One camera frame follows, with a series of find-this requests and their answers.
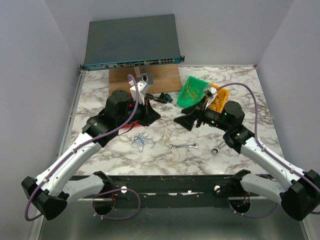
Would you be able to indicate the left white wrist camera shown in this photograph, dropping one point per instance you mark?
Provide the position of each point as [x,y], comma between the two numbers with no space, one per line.
[143,88]

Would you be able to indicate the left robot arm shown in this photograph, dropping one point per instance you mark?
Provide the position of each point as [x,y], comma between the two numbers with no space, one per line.
[52,190]

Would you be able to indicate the red plastic bin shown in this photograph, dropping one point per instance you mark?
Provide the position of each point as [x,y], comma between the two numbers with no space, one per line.
[129,125]

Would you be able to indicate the small open-end wrench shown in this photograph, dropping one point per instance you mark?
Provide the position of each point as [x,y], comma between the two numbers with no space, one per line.
[176,146]

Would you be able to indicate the wooden board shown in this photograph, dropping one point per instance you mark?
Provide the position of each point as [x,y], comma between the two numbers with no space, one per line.
[166,79]

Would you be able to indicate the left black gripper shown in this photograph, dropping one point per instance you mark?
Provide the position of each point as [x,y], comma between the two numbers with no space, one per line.
[149,114]

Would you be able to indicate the yellow plastic bin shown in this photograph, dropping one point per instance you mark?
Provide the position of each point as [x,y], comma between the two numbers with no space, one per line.
[219,102]

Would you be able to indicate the grey metal bracket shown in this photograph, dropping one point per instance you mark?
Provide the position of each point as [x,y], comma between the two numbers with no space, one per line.
[143,75]

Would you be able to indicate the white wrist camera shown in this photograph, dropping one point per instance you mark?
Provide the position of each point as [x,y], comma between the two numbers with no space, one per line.
[210,93]
[143,88]

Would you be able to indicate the grey network switch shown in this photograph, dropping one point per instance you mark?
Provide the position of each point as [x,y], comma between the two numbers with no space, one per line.
[132,42]

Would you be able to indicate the black metal socket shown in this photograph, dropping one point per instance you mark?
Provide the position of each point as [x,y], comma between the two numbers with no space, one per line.
[149,96]

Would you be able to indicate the green plastic bin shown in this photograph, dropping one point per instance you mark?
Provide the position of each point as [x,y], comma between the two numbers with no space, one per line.
[192,92]

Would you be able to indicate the green handled screwdriver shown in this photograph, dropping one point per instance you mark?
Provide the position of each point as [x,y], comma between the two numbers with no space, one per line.
[167,97]

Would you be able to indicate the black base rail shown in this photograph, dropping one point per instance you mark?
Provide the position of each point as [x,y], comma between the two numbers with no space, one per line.
[168,191]

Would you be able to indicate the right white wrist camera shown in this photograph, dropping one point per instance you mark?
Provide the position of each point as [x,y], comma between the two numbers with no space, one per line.
[210,93]

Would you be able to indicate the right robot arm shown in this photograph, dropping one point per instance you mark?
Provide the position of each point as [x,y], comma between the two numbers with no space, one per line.
[296,190]

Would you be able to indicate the ratchet wrench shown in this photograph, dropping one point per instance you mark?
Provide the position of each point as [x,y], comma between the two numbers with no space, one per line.
[216,150]

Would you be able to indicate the black cylindrical bit holder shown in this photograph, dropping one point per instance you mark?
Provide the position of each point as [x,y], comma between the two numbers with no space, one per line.
[160,100]

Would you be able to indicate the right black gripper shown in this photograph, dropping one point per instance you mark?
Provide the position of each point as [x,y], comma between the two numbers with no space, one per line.
[188,120]

